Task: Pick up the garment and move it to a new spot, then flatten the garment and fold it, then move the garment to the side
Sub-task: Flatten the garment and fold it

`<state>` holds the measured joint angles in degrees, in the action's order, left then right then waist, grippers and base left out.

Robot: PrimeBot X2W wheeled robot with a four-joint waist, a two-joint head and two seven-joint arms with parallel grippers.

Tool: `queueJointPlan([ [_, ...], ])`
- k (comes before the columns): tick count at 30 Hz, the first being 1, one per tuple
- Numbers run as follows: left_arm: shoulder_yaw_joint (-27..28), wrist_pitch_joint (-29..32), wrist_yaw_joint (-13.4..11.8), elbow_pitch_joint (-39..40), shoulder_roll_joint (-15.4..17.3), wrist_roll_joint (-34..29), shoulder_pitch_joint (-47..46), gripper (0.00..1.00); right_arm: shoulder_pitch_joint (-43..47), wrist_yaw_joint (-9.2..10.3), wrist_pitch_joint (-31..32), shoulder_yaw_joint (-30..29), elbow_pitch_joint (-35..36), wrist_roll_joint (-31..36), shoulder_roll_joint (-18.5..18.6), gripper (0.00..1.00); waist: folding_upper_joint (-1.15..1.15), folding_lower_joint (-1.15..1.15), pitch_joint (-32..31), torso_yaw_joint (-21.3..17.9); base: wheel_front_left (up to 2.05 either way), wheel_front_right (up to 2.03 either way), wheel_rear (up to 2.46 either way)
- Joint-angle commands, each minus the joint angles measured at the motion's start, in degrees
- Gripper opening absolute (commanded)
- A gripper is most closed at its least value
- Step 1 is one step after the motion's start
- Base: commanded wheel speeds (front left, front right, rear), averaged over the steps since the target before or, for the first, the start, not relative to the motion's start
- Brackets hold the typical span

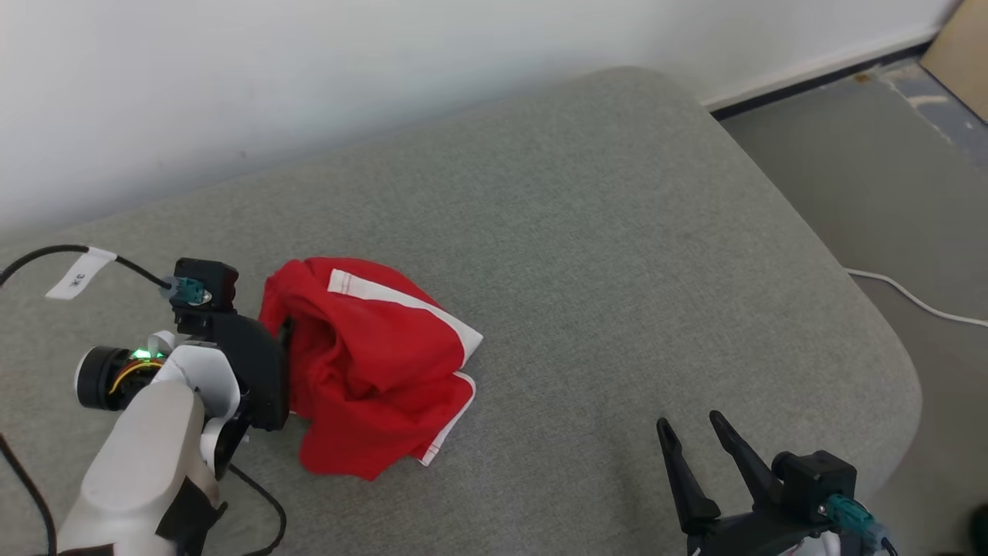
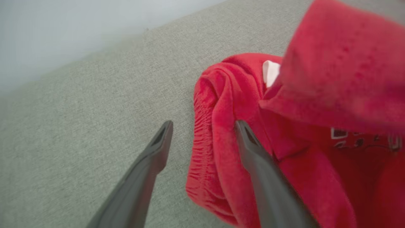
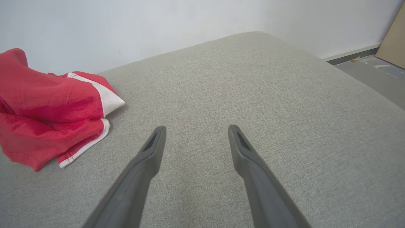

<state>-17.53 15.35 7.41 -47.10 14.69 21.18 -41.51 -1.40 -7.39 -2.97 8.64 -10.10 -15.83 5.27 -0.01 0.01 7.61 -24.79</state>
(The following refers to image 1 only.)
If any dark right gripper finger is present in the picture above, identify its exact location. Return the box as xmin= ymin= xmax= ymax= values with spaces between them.
xmin=656 ymin=417 xmax=722 ymax=534
xmin=709 ymin=411 xmax=785 ymax=511

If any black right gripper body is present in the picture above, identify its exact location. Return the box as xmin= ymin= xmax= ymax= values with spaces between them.
xmin=679 ymin=506 xmax=833 ymax=556

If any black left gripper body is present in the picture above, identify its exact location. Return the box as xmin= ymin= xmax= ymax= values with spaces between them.
xmin=212 ymin=313 xmax=293 ymax=432

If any red shorts white stripe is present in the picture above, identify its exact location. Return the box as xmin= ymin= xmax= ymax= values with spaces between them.
xmin=259 ymin=257 xmax=485 ymax=482

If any brown cardboard sheet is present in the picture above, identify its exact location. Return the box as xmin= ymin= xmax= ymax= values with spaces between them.
xmin=920 ymin=0 xmax=988 ymax=123

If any thin black cable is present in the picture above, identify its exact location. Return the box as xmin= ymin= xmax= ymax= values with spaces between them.
xmin=228 ymin=463 xmax=288 ymax=556
xmin=0 ymin=434 xmax=59 ymax=556

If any white floor cable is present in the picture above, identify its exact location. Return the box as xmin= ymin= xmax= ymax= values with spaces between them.
xmin=845 ymin=267 xmax=988 ymax=329

